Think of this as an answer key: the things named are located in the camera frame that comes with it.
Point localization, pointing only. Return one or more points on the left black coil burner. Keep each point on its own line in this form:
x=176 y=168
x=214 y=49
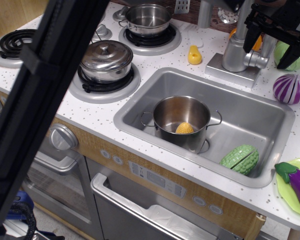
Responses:
x=11 y=46

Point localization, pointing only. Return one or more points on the green toy bitter melon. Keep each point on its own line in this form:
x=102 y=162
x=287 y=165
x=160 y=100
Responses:
x=241 y=159

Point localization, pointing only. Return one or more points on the grey counter knob upper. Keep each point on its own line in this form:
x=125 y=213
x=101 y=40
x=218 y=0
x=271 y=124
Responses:
x=120 y=14

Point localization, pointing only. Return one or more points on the back right stove burner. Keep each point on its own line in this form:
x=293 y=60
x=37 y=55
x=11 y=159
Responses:
x=161 y=44

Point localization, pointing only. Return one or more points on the silver slotted ladle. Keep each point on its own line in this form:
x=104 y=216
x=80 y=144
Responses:
x=226 y=16

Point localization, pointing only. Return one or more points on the grey counter knob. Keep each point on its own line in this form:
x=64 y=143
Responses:
x=101 y=33
x=120 y=14

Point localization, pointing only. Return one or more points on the silver stove knob front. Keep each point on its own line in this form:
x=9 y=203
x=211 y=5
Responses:
x=62 y=138

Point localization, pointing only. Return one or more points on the yellow toy corn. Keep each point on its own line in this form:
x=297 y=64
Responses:
x=184 y=128

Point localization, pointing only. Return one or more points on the yellow toy pear half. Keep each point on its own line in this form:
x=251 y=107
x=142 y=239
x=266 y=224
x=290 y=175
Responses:
x=194 y=56

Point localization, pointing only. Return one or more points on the steel pot in sink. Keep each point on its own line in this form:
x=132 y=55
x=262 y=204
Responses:
x=172 y=111

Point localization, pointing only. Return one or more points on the purple toy eggplant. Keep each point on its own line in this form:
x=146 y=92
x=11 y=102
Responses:
x=290 y=175

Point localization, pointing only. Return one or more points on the front right stove burner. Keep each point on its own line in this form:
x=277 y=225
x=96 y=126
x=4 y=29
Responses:
x=85 y=90

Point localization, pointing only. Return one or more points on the open steel pot on burner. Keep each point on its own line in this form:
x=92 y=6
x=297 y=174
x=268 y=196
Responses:
x=146 y=20

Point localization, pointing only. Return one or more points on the grey toy sink basin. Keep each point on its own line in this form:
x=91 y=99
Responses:
x=237 y=118

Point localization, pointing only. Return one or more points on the silver faucet lever handle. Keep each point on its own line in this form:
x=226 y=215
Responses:
x=260 y=59

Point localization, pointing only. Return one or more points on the light green plate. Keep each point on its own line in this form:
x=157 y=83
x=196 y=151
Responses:
x=286 y=191

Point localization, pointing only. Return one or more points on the silver dishwasher door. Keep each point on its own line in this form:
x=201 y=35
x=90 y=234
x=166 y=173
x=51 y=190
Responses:
x=129 y=211

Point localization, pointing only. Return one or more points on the stove burner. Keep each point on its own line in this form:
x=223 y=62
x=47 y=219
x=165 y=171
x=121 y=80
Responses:
x=161 y=44
x=85 y=90

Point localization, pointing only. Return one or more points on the silver toy faucet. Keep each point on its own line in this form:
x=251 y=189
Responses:
x=230 y=65

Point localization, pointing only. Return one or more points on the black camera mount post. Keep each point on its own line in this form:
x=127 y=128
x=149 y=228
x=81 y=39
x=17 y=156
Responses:
x=49 y=64

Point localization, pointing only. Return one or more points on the green toy cabbage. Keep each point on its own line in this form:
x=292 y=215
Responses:
x=279 y=50

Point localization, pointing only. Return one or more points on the orange toy fruit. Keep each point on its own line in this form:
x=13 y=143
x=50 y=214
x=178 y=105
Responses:
x=257 y=44

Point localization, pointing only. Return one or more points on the silver spatula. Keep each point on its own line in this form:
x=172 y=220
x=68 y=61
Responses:
x=182 y=6

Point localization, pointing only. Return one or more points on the grey counter knob lower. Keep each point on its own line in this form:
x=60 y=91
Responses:
x=101 y=33

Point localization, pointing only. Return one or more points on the purple striped toy onion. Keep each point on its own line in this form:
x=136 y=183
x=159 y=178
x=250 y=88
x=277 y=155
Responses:
x=286 y=89

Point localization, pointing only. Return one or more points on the silver oven door handle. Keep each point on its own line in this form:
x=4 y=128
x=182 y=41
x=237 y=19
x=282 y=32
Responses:
x=63 y=167

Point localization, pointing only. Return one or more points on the steel pot with lid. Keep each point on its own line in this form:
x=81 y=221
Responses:
x=107 y=61

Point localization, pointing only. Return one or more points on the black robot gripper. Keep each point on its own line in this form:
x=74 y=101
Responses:
x=281 y=23

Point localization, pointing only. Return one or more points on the grey oven control panel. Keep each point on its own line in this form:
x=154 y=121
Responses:
x=158 y=180

